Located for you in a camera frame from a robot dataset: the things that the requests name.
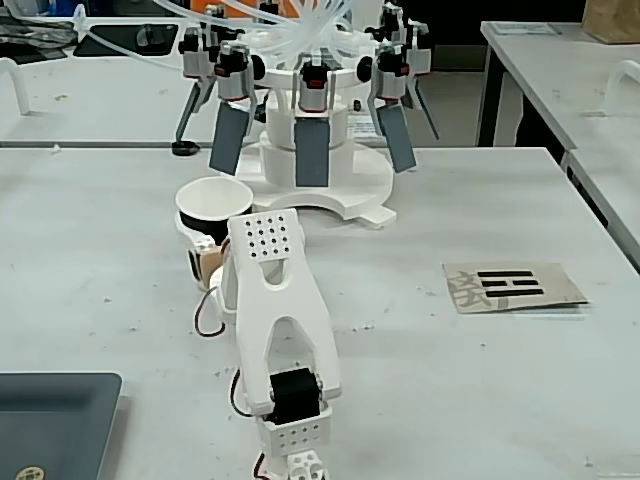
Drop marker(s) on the black paper cup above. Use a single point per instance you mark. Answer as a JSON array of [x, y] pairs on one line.
[[215, 197]]

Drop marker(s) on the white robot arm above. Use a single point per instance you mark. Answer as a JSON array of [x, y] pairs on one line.
[[280, 300]]

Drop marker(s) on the small black cap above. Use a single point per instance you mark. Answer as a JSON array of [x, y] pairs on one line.
[[183, 148]]

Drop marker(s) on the grey paddle actuator module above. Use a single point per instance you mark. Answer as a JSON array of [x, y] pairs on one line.
[[396, 135], [419, 50], [312, 145], [192, 55], [231, 125]]

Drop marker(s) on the printed paper label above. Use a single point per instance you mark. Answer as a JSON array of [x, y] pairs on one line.
[[362, 127]]

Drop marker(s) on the black mat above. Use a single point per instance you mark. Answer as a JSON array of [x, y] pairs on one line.
[[115, 42]]

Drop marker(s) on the grey plastic tray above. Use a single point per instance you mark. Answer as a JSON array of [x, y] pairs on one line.
[[55, 420]]

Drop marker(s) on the clear plastic tube bundle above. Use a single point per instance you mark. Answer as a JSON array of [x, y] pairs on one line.
[[310, 35]]

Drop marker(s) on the orange box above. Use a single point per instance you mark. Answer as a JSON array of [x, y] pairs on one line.
[[240, 6]]

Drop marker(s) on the dark crumpled clutter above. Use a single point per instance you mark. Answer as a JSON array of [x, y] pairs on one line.
[[30, 35]]

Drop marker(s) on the round gold sticker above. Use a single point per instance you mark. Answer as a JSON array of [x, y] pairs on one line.
[[30, 473]]

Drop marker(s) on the printed cardboard card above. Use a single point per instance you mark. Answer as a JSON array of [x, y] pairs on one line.
[[515, 287]]

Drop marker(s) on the white paper sheet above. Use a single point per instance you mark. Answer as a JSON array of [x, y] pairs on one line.
[[525, 28]]

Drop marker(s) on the white side table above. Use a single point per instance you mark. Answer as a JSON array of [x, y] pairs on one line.
[[560, 75]]

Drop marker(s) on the brown cardboard box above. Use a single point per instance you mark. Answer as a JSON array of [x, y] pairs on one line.
[[612, 20]]

